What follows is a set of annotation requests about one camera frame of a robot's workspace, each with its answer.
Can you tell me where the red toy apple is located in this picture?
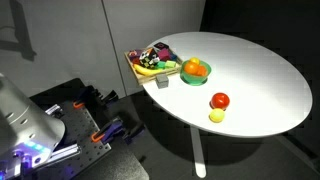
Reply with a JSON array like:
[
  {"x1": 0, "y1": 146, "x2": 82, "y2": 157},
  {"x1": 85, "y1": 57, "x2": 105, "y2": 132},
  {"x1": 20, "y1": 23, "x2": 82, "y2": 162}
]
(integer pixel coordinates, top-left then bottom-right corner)
[{"x1": 210, "y1": 92, "x2": 231, "y2": 110}]

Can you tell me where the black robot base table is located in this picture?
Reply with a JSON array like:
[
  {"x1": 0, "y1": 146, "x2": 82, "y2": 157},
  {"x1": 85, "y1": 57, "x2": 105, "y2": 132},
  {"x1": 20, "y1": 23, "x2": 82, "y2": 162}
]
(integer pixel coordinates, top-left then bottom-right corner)
[{"x1": 29, "y1": 77, "x2": 151, "y2": 180}]

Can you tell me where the wooden tray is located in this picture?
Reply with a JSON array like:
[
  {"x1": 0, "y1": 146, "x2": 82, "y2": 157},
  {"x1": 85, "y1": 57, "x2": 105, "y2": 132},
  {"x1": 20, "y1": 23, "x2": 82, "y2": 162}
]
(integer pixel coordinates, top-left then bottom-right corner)
[{"x1": 124, "y1": 46, "x2": 184, "y2": 86}]

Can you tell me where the yellow toy banana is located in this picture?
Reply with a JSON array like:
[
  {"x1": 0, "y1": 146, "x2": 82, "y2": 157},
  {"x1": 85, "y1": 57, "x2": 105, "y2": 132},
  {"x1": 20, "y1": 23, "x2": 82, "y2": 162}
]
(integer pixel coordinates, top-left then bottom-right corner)
[{"x1": 133, "y1": 63, "x2": 160, "y2": 77}]

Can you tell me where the orange toy fruit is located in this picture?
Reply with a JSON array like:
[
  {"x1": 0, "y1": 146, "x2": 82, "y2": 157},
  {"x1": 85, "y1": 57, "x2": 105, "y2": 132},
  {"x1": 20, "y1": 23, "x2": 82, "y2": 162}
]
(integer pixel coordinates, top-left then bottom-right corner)
[{"x1": 184, "y1": 61, "x2": 200, "y2": 76}]

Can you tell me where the red-orange toy fruit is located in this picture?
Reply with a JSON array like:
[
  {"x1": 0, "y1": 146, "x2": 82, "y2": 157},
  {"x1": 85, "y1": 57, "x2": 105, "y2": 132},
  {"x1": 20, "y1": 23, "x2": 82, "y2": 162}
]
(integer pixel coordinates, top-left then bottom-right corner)
[{"x1": 196, "y1": 65, "x2": 208, "y2": 77}]

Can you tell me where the yellow toy lemon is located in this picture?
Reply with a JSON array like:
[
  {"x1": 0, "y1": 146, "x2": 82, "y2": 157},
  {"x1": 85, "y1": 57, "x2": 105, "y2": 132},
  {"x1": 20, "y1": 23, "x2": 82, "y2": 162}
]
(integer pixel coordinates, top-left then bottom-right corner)
[{"x1": 208, "y1": 107, "x2": 226, "y2": 124}]

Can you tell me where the black white checkered cube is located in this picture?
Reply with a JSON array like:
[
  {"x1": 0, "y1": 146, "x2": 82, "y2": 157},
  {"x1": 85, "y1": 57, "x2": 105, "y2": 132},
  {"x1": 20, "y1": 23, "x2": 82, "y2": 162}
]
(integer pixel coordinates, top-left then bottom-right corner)
[{"x1": 138, "y1": 48, "x2": 161, "y2": 70}]

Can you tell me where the green plastic bowl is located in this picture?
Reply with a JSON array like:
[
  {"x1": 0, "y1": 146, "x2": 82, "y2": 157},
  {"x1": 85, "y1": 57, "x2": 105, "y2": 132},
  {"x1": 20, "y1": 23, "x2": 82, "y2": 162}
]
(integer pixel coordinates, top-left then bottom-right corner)
[{"x1": 180, "y1": 59, "x2": 212, "y2": 87}]

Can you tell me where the magenta cube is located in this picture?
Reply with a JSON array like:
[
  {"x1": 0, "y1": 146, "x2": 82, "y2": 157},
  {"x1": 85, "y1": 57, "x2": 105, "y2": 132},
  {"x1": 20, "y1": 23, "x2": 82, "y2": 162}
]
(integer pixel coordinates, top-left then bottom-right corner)
[{"x1": 157, "y1": 48, "x2": 173, "y2": 62}]

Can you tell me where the purple cube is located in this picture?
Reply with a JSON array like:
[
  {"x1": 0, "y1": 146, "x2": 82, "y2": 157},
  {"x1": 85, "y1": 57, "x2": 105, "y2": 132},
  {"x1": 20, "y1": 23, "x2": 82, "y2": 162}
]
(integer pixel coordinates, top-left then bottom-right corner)
[{"x1": 128, "y1": 49, "x2": 144, "y2": 61}]

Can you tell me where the black cube with red print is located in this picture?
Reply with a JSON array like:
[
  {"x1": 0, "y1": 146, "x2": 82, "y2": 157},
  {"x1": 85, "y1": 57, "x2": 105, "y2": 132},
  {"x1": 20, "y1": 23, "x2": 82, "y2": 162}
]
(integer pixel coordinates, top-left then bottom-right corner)
[{"x1": 153, "y1": 41, "x2": 170, "y2": 52}]

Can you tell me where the white table base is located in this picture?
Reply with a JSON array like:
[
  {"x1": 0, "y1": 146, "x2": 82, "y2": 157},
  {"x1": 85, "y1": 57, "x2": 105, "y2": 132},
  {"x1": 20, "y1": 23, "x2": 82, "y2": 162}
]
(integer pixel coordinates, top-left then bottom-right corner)
[{"x1": 189, "y1": 126, "x2": 208, "y2": 179}]

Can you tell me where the perforated metal breadboard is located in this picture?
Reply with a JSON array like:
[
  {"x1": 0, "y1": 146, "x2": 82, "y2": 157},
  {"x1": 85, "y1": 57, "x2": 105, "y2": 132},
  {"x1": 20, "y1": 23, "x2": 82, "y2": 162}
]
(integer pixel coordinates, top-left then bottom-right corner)
[{"x1": 29, "y1": 99, "x2": 113, "y2": 180}]

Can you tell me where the purple clamp with orange handle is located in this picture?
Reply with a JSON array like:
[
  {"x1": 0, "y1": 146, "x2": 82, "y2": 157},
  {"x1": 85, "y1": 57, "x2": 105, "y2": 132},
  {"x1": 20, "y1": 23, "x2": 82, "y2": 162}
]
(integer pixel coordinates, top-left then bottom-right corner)
[
  {"x1": 91, "y1": 115, "x2": 146, "y2": 144},
  {"x1": 72, "y1": 85, "x2": 120, "y2": 110}
]

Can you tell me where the aluminium rail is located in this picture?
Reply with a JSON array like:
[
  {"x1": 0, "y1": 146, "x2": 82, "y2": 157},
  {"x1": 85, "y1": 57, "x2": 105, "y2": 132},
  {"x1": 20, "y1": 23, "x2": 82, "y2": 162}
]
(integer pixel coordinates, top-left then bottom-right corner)
[{"x1": 43, "y1": 142, "x2": 82, "y2": 165}]

